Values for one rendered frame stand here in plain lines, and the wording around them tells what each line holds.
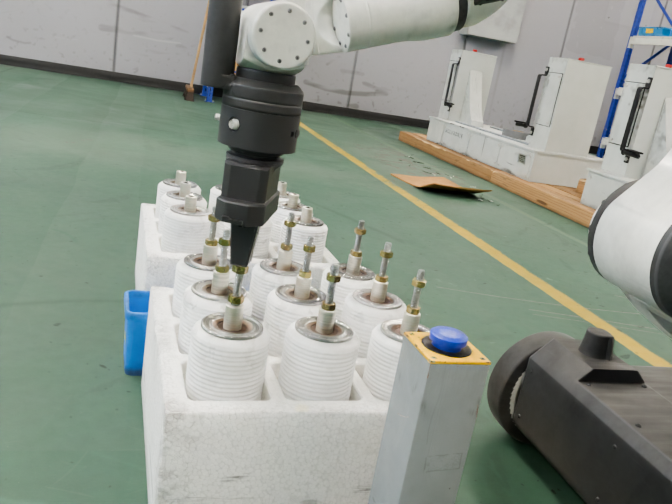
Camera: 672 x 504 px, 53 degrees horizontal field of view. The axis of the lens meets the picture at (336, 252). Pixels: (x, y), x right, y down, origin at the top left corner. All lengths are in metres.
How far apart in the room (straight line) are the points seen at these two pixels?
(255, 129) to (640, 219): 0.45
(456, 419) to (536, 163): 3.47
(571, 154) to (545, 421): 3.25
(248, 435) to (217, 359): 0.10
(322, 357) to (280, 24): 0.38
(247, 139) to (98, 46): 6.38
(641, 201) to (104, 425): 0.81
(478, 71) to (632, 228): 4.64
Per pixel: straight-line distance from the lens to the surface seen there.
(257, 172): 0.73
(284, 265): 1.06
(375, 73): 7.44
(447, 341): 0.70
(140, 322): 1.19
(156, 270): 1.29
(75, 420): 1.11
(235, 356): 0.79
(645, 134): 3.59
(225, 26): 0.73
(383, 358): 0.88
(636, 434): 0.98
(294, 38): 0.70
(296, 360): 0.84
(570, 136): 4.23
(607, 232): 0.87
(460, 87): 5.39
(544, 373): 1.11
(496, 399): 1.18
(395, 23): 0.77
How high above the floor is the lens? 0.58
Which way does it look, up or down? 16 degrees down
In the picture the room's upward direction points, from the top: 10 degrees clockwise
